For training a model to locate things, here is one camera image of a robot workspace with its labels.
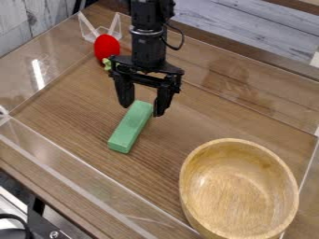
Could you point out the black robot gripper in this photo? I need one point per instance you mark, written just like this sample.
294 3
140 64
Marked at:
146 67

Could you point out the green rectangular block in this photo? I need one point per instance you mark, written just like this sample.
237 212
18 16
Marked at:
127 131

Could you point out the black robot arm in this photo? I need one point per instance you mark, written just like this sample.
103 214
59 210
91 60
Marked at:
150 15

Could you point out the brown wooden bowl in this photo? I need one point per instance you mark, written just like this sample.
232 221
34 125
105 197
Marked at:
238 191

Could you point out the red toy strawberry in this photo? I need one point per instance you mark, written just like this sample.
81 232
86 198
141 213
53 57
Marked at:
106 47

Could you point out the clear acrylic tray enclosure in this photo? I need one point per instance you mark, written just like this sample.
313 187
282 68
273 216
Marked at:
63 111

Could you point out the black metal table frame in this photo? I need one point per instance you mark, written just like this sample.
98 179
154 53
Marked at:
41 227

